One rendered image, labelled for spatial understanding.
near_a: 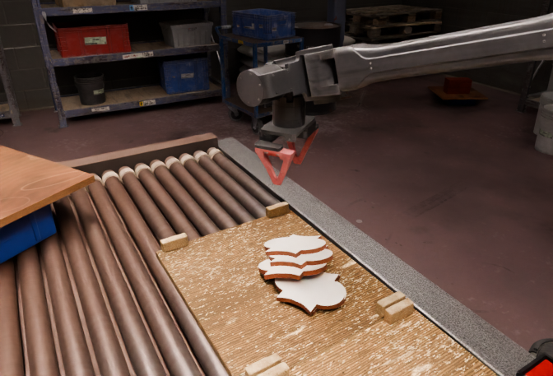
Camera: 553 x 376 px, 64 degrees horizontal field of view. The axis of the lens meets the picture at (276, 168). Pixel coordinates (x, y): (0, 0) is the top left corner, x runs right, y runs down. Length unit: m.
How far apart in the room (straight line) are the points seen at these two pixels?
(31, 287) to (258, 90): 0.63
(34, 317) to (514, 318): 2.03
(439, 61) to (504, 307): 1.97
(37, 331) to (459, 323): 0.76
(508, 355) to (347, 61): 0.56
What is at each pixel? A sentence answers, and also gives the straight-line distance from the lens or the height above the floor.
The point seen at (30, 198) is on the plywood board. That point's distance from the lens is 1.11.
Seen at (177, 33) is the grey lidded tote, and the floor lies 0.79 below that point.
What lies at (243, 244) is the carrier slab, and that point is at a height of 0.94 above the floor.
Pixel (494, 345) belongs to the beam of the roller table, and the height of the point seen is 0.91.
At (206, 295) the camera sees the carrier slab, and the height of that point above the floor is 0.94.
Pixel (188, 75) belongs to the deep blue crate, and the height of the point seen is 0.33.
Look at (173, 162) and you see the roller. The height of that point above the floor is 0.92.
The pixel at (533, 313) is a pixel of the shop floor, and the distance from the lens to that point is 2.51.
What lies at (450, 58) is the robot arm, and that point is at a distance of 0.61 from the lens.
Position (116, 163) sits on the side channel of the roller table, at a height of 0.93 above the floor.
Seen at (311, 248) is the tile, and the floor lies 0.99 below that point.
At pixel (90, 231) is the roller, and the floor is 0.92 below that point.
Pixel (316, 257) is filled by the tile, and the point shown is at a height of 0.99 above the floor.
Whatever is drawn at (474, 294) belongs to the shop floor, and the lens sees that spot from 2.50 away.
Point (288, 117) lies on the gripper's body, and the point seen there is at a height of 1.28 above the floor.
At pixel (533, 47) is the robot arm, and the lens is 0.59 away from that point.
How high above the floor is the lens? 1.52
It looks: 26 degrees down
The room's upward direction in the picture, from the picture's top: straight up
